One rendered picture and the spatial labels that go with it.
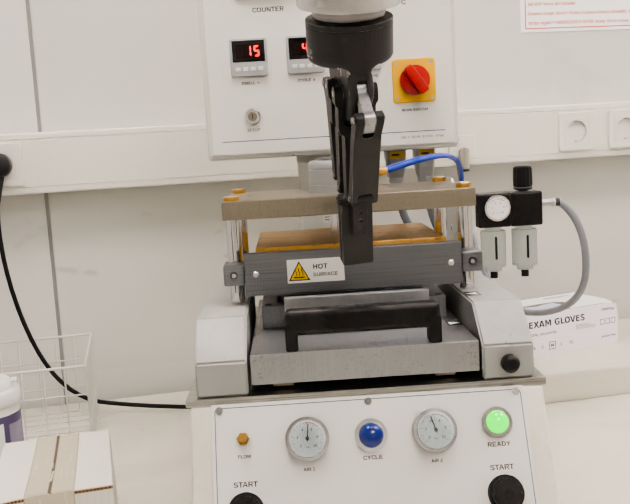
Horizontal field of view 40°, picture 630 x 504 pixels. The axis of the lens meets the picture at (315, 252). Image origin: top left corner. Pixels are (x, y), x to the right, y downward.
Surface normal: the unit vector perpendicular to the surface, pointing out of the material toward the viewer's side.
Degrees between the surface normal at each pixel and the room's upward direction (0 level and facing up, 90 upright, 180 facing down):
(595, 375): 90
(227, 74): 90
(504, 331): 41
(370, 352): 90
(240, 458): 65
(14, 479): 3
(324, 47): 106
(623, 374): 90
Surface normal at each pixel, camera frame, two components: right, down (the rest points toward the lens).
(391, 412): 0.00, -0.30
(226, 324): -0.02, -0.67
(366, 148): 0.22, 0.64
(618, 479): -0.06, -0.99
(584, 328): 0.41, 0.09
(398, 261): 0.04, 0.12
